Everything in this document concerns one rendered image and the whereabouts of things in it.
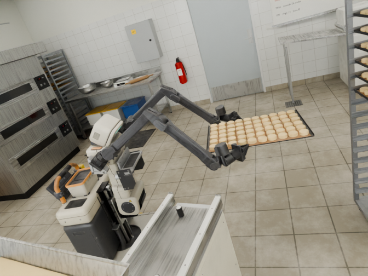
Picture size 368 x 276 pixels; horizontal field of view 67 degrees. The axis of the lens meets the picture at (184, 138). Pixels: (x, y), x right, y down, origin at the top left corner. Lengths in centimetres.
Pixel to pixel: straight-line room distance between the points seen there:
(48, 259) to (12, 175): 376
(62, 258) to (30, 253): 14
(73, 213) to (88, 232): 18
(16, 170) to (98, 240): 267
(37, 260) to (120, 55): 532
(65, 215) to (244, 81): 429
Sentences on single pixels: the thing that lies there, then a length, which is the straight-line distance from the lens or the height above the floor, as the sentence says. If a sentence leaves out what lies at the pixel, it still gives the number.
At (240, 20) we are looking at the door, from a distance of 537.
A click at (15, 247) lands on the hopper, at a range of 104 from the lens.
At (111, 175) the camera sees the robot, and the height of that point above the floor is 92.
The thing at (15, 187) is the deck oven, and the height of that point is 25.
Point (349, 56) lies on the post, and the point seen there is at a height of 126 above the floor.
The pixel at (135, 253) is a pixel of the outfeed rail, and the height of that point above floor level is 88.
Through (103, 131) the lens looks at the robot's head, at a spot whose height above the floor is 126.
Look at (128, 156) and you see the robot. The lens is 205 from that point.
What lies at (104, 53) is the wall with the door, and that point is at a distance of 616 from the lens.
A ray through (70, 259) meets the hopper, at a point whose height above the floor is 130.
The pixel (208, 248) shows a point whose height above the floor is 82.
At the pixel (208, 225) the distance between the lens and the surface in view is 135.
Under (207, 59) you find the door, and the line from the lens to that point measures 553.
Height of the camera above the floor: 178
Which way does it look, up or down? 23 degrees down
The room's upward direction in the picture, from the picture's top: 18 degrees counter-clockwise
